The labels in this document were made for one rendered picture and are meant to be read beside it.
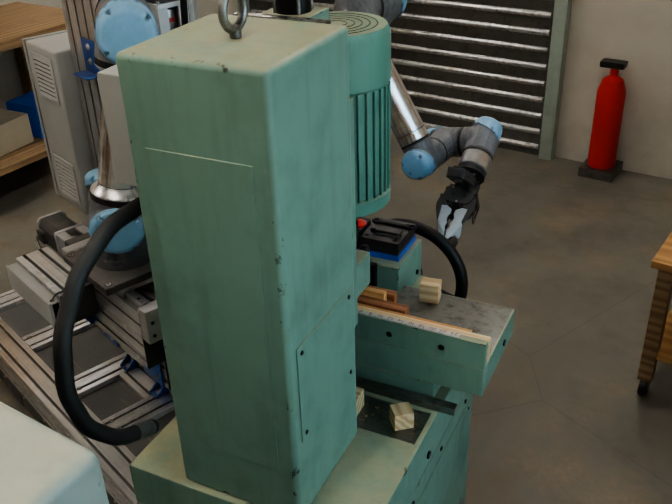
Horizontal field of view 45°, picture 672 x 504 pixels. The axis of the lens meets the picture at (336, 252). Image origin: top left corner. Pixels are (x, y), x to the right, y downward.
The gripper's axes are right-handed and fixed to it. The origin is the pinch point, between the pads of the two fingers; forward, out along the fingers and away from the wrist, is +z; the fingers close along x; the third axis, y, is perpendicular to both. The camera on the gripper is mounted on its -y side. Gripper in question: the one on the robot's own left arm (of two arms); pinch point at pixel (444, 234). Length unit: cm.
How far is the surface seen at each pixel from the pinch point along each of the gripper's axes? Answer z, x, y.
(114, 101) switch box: 41, 22, -85
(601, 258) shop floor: -99, -19, 158
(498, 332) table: 28.2, -21.8, -15.9
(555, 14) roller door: -222, 31, 137
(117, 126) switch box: 43, 22, -82
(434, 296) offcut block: 23.6, -7.5, -15.1
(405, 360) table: 40.0, -8.0, -19.7
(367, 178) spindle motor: 23, -1, -51
